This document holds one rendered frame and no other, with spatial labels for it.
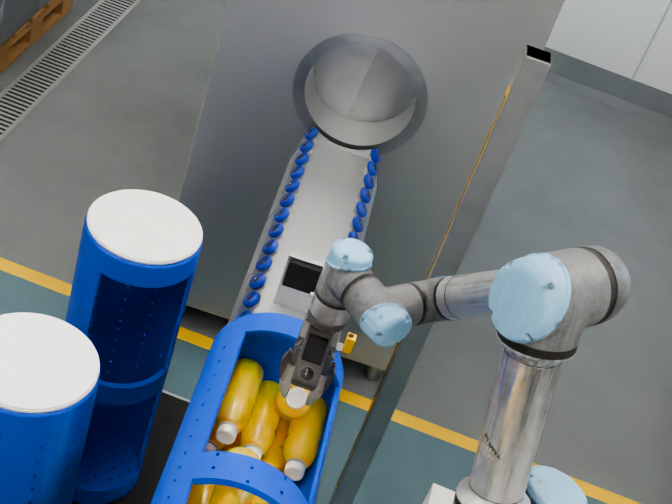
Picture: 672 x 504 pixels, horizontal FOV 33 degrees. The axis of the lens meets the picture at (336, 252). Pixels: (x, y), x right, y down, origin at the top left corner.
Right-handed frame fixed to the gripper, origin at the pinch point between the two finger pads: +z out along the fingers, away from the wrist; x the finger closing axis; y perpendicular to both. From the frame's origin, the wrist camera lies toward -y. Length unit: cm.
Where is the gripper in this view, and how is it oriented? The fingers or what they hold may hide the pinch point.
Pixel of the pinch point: (296, 398)
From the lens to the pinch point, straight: 216.0
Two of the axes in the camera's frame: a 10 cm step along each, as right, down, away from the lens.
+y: 1.6, -5.7, 8.1
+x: -9.5, -3.2, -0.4
